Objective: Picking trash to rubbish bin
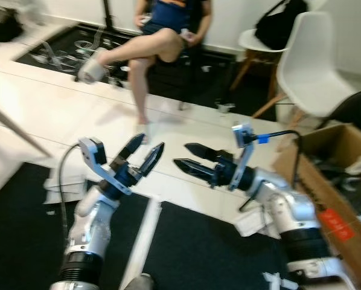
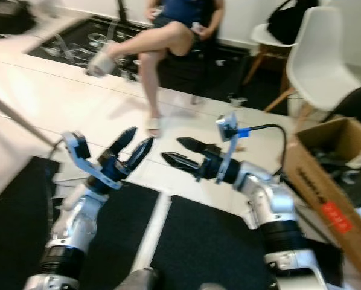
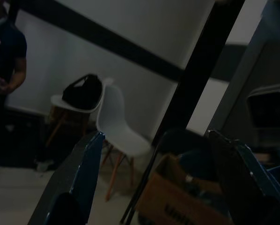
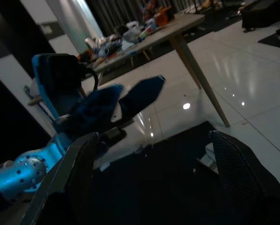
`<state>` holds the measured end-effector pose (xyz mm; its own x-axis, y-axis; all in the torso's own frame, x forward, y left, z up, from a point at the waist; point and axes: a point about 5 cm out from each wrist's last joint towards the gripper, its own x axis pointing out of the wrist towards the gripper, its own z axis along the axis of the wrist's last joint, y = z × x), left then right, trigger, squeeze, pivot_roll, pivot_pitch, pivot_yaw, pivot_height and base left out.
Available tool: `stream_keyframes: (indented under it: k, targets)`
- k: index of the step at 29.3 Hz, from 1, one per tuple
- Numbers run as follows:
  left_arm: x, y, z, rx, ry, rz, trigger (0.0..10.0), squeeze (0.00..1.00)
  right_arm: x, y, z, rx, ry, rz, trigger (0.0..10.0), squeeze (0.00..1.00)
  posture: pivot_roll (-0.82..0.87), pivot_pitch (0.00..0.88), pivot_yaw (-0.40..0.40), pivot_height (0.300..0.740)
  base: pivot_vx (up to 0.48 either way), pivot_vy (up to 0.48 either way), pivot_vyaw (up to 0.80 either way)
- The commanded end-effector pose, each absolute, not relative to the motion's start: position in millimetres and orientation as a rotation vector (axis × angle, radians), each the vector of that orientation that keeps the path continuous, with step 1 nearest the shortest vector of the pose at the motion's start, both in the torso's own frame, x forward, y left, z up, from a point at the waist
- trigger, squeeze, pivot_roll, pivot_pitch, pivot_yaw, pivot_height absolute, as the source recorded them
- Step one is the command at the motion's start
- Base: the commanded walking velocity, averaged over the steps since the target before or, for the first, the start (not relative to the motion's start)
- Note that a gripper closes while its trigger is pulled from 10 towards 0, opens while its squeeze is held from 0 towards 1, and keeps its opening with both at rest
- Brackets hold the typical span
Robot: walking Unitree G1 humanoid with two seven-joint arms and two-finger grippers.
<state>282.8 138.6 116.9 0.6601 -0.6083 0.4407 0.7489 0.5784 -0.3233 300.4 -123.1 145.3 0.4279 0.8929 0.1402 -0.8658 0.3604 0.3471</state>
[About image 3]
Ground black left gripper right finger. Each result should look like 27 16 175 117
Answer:
205 129 280 225

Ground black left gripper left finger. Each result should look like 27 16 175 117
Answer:
29 130 106 225

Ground crumpled white floor trash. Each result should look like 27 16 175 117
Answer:
34 159 54 172

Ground white shell chair wooden legs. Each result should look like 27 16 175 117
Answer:
95 86 153 203
45 77 115 147

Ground printed brown cardboard box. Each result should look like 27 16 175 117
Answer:
134 153 233 225

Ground black box with grey rim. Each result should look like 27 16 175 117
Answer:
246 82 280 132

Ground black handbag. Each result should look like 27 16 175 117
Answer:
61 74 103 111

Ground person in dark shirt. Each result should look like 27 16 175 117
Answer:
0 0 28 107

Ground dark vertical door post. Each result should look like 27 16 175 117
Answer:
151 0 246 146

